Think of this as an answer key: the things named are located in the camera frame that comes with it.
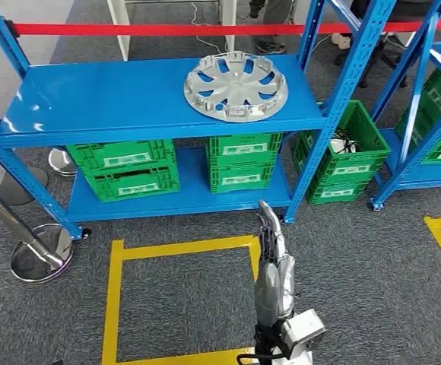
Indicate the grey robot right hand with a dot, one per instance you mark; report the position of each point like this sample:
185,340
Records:
273,287

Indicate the silver plastic wheel hubcap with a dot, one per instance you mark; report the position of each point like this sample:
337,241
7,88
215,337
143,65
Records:
235,85

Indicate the blue metal shelf rack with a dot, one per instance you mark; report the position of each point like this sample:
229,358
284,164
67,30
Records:
129,95
433,174

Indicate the person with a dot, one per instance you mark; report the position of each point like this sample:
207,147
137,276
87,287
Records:
340,41
272,48

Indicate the black office chair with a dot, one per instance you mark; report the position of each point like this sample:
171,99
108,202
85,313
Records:
387,59

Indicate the red barrier belt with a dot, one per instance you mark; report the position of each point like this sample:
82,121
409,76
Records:
167,29

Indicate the white table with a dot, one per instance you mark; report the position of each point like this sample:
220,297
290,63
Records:
119,30

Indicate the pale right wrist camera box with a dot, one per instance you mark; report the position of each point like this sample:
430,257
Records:
302,332

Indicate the chrome stanchion post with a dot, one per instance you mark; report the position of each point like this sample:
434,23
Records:
42,252

